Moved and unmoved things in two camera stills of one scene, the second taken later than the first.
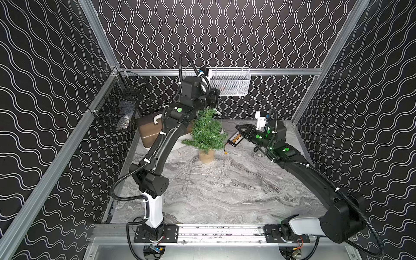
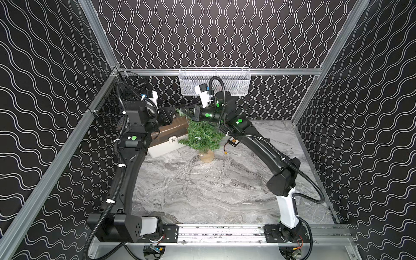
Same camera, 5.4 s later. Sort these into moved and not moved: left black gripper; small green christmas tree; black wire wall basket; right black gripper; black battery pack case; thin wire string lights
Moved: left black gripper; right black gripper; thin wire string lights
Not moved: small green christmas tree; black battery pack case; black wire wall basket
